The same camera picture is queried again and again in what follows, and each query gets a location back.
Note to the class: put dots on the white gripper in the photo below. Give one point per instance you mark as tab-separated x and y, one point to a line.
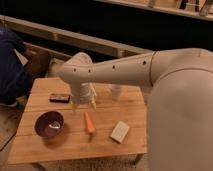
82	93

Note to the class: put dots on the black eraser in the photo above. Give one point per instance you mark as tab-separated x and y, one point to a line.
59	98

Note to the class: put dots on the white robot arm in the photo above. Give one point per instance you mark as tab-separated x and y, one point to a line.
180	105

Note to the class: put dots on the orange carrot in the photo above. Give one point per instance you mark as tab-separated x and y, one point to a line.
89	123

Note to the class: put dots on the wooden table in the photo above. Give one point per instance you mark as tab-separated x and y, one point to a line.
74	141

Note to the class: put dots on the purple bowl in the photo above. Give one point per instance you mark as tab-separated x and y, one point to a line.
49	124

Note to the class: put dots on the white sponge block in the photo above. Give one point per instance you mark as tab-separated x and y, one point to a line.
120	131

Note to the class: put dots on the long wooden beam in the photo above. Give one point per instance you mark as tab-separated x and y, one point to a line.
79	40

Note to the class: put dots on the person in blue shirt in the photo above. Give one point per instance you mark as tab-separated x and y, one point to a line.
19	67

